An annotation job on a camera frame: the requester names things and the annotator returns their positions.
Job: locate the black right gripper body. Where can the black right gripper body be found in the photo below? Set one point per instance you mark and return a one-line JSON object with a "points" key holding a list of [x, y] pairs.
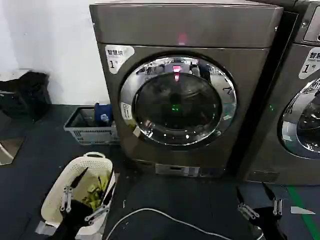
{"points": [[271, 225]]}

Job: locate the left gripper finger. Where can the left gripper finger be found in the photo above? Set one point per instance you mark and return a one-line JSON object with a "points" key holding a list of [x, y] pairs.
{"points": [[106, 202], [66, 197]]}

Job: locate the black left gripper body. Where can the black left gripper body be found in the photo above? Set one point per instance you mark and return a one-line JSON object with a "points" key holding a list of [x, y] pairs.
{"points": [[75, 217]]}

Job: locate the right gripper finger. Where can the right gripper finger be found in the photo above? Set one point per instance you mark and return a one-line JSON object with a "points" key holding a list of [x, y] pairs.
{"points": [[247, 210], [277, 206]]}

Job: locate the green garment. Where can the green garment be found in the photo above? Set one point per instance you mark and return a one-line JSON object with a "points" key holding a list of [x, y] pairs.
{"points": [[93, 192]]}

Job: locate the white tape piece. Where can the white tape piece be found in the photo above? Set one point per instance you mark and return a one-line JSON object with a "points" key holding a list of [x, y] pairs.
{"points": [[301, 210]]}

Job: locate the green floor tape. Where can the green floor tape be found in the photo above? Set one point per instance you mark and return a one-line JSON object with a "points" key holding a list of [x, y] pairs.
{"points": [[303, 207]]}

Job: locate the grey tape patch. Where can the grey tape patch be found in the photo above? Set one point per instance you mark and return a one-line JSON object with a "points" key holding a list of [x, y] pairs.
{"points": [[42, 228]]}

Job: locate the white perforated laundry basket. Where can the white perforated laundry basket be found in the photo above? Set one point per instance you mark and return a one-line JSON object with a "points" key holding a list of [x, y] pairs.
{"points": [[90, 162]]}

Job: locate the grey plastic crate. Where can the grey plastic crate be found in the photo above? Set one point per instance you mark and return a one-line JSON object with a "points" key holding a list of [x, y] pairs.
{"points": [[87, 136]]}

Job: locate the brown cardboard piece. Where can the brown cardboard piece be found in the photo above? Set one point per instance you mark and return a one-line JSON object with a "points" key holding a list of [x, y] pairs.
{"points": [[10, 150]]}

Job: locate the blue cloth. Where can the blue cloth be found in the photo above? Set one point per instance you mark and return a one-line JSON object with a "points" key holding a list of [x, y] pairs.
{"points": [[102, 112]]}

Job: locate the round chrome-rimmed dryer door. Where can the round chrome-rimmed dryer door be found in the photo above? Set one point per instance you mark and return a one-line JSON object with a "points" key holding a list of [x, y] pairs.
{"points": [[305, 120]]}

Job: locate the black bag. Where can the black bag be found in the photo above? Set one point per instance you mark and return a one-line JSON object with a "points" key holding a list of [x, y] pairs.
{"points": [[32, 95]]}

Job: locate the round glass dryer door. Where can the round glass dryer door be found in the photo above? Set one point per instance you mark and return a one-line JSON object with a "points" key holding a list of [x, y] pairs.
{"points": [[178, 110]]}

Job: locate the grey dryer with control drawer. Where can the grey dryer with control drawer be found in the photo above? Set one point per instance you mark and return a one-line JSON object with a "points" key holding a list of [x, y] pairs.
{"points": [[285, 62]]}

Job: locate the grey front-load dryer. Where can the grey front-load dryer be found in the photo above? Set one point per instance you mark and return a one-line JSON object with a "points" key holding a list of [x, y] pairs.
{"points": [[160, 25]]}

